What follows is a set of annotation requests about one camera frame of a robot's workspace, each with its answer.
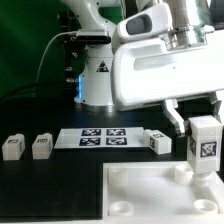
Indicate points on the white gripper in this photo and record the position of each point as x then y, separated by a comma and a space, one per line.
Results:
146, 73

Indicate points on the white square tabletop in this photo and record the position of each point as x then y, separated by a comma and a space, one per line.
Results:
160, 193

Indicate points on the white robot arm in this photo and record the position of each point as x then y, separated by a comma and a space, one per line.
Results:
191, 24

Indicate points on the white sheet with AprilTags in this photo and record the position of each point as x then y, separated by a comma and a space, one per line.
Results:
124, 137

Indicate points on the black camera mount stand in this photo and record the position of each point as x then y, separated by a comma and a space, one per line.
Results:
74, 51

